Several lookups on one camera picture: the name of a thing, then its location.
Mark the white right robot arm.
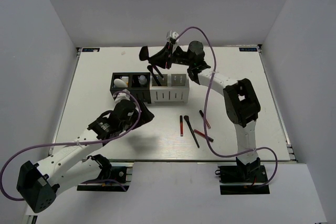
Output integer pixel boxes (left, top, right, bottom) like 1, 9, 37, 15
139, 39, 261, 182

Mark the white slotted organizer box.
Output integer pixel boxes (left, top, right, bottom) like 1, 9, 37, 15
149, 73, 190, 103

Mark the white and orange tube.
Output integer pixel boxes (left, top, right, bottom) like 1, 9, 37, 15
113, 79, 128, 88

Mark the black organizer box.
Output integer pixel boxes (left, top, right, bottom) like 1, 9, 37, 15
110, 72, 151, 104

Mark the dark red lip gloss tube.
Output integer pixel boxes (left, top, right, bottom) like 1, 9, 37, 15
193, 129, 214, 142

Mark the black fan makeup brush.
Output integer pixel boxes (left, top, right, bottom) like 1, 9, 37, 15
139, 46, 163, 78

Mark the black angled makeup brush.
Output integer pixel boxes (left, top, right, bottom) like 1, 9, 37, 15
183, 115, 200, 148

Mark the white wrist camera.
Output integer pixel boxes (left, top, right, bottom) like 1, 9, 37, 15
112, 89, 130, 104
166, 30, 179, 41

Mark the orange bottle in organizer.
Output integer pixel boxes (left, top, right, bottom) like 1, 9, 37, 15
121, 76, 129, 86

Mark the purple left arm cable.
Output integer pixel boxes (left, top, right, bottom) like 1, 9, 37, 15
0, 91, 144, 201

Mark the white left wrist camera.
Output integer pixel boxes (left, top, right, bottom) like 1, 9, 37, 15
112, 89, 130, 104

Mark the long black powder brush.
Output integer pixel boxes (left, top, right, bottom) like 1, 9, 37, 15
147, 65, 162, 87

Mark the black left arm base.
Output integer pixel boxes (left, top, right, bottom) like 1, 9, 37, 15
77, 163, 133, 193

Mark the red lip gloss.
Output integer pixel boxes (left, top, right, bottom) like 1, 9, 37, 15
199, 110, 211, 129

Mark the clear small bottle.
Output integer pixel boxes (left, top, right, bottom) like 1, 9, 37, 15
139, 75, 148, 87

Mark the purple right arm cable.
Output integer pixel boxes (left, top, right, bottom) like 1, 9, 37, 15
173, 26, 278, 187

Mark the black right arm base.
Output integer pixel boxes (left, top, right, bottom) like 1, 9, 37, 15
215, 165, 270, 195

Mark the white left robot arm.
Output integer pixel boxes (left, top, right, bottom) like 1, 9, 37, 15
16, 99, 154, 214

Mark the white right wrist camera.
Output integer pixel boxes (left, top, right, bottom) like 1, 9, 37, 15
166, 30, 179, 41

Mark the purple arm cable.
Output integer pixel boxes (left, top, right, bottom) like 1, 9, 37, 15
173, 26, 278, 187
0, 91, 144, 201

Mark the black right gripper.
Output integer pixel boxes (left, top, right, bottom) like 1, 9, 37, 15
149, 42, 193, 69

